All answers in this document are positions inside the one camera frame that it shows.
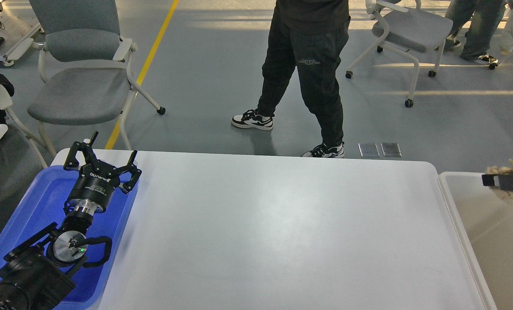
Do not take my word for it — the white robot base cart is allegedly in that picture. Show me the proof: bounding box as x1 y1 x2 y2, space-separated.
0 0 42 66

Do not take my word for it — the metal floor plate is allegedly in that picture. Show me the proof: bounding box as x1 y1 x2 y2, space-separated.
380 143 402 158
358 143 380 158

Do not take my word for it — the grey chair right back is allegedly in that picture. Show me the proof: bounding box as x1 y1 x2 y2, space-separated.
345 0 453 108

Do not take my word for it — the person in blue jeans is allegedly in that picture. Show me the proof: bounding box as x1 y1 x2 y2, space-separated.
445 0 513 69

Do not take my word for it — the right metal floor plate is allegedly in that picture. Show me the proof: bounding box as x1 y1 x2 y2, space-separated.
380 143 402 158

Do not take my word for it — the left metal floor plate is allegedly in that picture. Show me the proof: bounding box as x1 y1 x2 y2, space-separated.
358 143 380 158

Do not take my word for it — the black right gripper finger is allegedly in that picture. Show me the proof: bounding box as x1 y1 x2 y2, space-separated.
482 172 513 192

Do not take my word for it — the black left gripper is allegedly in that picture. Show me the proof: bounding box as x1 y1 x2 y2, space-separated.
63 131 142 214

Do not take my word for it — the person in black clothes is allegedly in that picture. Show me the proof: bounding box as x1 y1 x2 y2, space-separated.
231 0 350 158

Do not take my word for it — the grey chair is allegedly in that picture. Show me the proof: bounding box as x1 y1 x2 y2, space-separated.
28 0 166 154
345 0 453 108

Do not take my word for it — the beige paper trash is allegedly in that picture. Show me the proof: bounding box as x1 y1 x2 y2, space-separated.
485 159 513 204

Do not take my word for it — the blue plastic tray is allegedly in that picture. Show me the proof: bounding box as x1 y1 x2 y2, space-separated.
0 165 139 310

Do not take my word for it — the grey chair left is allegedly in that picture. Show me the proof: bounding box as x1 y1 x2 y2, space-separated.
28 0 166 154

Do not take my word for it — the white plastic bin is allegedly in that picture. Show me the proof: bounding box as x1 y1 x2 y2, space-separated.
438 171 513 310

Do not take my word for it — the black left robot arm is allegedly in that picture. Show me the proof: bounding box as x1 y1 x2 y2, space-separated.
0 135 141 310

